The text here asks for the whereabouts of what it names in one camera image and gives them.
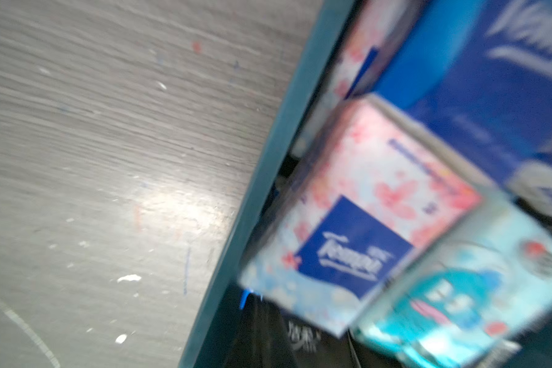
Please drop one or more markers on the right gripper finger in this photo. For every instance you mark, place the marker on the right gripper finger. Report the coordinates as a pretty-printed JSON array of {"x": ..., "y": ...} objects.
[{"x": 261, "y": 340}]

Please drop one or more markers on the dark blue Tempo tissue pack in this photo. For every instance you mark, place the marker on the dark blue Tempo tissue pack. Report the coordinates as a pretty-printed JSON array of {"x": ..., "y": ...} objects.
[{"x": 479, "y": 75}]

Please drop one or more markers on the pink white Tempo tissue pack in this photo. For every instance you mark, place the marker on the pink white Tempo tissue pack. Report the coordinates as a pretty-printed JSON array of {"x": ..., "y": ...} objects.
[{"x": 375, "y": 32}]

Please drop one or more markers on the teal plastic storage box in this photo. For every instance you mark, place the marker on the teal plastic storage box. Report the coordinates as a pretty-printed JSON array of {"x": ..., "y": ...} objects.
[{"x": 215, "y": 326}]

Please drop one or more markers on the pink blue Tempo tissue pack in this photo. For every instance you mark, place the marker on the pink blue Tempo tissue pack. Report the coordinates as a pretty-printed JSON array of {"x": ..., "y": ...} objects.
[{"x": 371, "y": 195}]

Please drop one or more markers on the teal cartoon tissue pack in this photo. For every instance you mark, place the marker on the teal cartoon tissue pack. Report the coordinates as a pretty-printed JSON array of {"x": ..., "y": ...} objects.
[{"x": 488, "y": 279}]

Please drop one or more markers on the black Face tissue pack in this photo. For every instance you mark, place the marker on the black Face tissue pack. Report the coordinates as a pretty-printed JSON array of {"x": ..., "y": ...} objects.
[{"x": 312, "y": 347}]

